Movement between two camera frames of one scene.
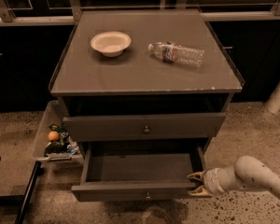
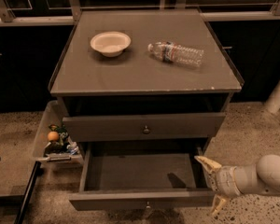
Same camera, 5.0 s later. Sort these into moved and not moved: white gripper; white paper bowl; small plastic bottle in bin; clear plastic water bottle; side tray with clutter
Moved: white gripper
Not moved: small plastic bottle in bin; white paper bowl; clear plastic water bottle; side tray with clutter
